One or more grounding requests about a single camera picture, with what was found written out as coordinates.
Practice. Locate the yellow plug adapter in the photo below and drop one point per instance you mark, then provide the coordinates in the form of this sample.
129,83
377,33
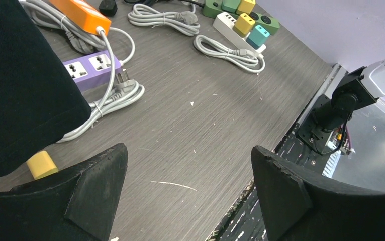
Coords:
41,165

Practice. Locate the purple power strip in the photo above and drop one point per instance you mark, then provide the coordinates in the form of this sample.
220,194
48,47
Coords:
90,71

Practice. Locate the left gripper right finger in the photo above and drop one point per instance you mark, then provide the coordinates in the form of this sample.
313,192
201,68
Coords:
299,204

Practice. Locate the green power strip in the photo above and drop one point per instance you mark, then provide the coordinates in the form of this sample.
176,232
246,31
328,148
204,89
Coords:
213,7

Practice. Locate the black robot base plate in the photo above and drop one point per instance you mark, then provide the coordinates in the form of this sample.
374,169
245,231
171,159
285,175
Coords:
243,221

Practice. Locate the orange power strip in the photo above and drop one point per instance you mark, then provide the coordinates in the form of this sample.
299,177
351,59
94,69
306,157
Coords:
83,15

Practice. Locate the teal adapter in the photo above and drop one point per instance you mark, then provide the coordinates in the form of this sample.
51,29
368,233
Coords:
257,36

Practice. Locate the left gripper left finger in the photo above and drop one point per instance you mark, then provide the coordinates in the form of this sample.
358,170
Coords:
76,203

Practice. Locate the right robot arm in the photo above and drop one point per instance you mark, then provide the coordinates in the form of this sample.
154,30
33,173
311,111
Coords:
324,128

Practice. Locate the black garment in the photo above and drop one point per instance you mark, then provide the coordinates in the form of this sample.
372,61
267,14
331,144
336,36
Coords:
39,101

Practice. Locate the yellow adapter on green strip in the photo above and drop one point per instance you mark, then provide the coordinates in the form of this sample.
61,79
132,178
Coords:
245,6

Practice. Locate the white power strip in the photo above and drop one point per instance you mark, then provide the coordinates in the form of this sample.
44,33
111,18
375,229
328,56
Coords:
224,24

